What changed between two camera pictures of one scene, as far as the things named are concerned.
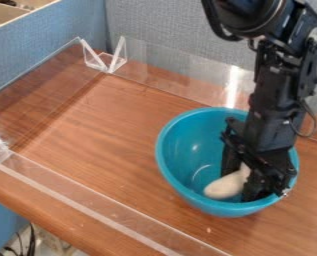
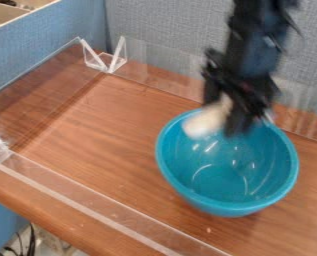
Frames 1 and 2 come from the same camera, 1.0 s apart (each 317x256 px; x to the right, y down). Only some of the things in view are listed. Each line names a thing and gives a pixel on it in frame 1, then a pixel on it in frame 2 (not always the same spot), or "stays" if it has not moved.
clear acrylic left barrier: x=22 y=103 stays
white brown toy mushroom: x=229 y=186 → x=205 y=124
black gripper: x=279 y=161 → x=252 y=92
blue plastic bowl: x=189 y=155 stays
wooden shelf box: x=6 y=11 stays
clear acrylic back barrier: x=205 y=80 stays
